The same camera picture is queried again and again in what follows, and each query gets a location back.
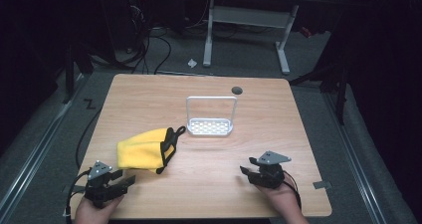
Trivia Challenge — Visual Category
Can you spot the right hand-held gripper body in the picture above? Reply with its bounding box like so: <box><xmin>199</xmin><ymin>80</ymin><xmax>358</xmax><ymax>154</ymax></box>
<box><xmin>250</xmin><ymin>150</ymin><xmax>293</xmax><ymax>189</ymax></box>

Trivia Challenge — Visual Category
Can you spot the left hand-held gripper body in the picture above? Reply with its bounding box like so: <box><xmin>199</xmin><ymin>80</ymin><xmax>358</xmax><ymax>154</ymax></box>
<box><xmin>84</xmin><ymin>160</ymin><xmax>128</xmax><ymax>209</ymax></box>

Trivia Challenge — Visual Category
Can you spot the yellow towel with black trim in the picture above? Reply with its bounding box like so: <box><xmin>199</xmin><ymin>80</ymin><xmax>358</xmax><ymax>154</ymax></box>
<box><xmin>116</xmin><ymin>125</ymin><xmax>187</xmax><ymax>175</ymax></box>

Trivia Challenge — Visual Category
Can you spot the white wire basket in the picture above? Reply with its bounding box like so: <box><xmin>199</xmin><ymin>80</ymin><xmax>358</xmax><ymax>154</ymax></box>
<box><xmin>185</xmin><ymin>96</ymin><xmax>238</xmax><ymax>137</ymax></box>

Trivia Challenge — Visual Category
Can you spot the person's left hand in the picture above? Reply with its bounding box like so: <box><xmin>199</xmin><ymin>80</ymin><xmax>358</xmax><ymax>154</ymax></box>
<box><xmin>74</xmin><ymin>194</ymin><xmax>124</xmax><ymax>224</ymax></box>

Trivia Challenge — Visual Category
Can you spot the person's right hand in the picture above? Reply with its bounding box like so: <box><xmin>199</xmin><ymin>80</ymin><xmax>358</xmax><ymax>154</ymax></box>
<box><xmin>257</xmin><ymin>182</ymin><xmax>308</xmax><ymax>224</ymax></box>

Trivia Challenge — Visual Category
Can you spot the black stand leg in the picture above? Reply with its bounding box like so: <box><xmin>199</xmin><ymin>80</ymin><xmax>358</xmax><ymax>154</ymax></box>
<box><xmin>288</xmin><ymin>64</ymin><xmax>350</xmax><ymax>125</ymax></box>
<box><xmin>62</xmin><ymin>44</ymin><xmax>95</xmax><ymax>105</ymax></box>

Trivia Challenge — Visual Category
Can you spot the white-legged office desk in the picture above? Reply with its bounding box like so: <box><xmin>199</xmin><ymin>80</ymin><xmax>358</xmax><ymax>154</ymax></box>
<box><xmin>202</xmin><ymin>0</ymin><xmax>342</xmax><ymax>76</ymax></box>

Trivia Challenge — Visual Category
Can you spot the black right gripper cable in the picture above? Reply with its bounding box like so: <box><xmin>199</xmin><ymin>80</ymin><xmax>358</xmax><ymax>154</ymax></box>
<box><xmin>282</xmin><ymin>169</ymin><xmax>303</xmax><ymax>212</ymax></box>

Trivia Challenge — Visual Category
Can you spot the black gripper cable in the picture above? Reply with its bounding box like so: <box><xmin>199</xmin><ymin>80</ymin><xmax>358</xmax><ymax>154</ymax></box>
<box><xmin>65</xmin><ymin>169</ymin><xmax>92</xmax><ymax>224</ymax></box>
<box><xmin>282</xmin><ymin>169</ymin><xmax>303</xmax><ymax>212</ymax></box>

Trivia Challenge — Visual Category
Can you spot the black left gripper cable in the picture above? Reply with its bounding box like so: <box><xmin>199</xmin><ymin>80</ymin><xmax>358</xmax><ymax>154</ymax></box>
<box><xmin>65</xmin><ymin>169</ymin><xmax>92</xmax><ymax>224</ymax></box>

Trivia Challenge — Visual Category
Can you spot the thin black floor cable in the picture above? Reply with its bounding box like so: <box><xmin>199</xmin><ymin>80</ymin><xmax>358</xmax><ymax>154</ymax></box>
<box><xmin>75</xmin><ymin>108</ymin><xmax>103</xmax><ymax>170</ymax></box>

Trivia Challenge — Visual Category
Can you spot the aluminium floor rail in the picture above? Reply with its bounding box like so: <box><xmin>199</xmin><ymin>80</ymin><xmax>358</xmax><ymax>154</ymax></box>
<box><xmin>322</xmin><ymin>91</ymin><xmax>389</xmax><ymax>224</ymax></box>
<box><xmin>0</xmin><ymin>74</ymin><xmax>88</xmax><ymax>215</ymax></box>

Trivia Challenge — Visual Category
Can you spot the bundle of black floor cables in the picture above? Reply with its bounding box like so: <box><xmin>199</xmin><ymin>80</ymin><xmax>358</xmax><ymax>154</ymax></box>
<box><xmin>89</xmin><ymin>0</ymin><xmax>173</xmax><ymax>76</ymax></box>

